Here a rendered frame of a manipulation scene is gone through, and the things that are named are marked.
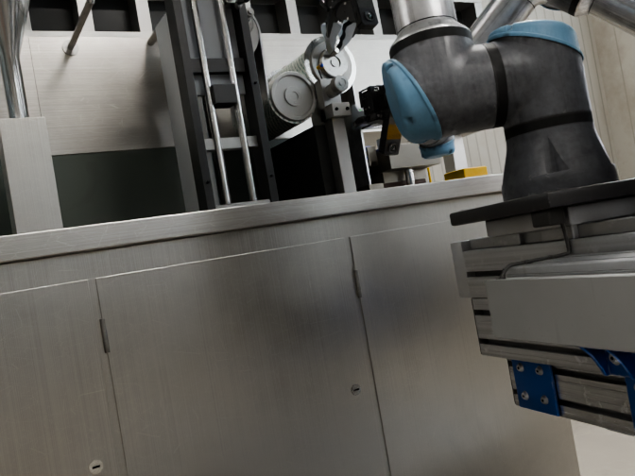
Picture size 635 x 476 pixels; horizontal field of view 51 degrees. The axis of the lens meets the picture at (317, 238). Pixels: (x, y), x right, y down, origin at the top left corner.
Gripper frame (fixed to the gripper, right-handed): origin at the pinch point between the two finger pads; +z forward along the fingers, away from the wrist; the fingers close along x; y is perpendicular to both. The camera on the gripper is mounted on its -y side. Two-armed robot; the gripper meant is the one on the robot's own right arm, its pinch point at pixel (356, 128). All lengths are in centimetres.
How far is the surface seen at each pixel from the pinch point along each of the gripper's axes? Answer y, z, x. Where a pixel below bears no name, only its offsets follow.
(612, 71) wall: 57, 145, -309
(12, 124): 7, 4, 80
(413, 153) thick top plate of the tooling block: -8.7, -6.4, -11.6
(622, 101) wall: 35, 142, -309
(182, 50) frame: 15, -16, 49
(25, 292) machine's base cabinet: -28, -29, 85
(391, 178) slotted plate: -13.9, -0.9, -7.5
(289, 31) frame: 37.5, 31.4, -3.3
